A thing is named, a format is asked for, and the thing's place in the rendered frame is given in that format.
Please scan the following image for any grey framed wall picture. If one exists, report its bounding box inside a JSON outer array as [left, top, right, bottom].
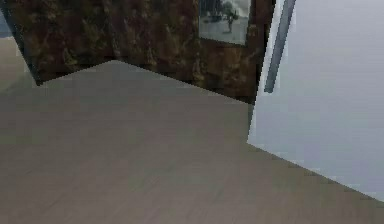
[[198, 0, 253, 47]]

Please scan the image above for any dark grey fridge handle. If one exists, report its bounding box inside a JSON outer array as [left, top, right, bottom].
[[263, 0, 297, 94]]

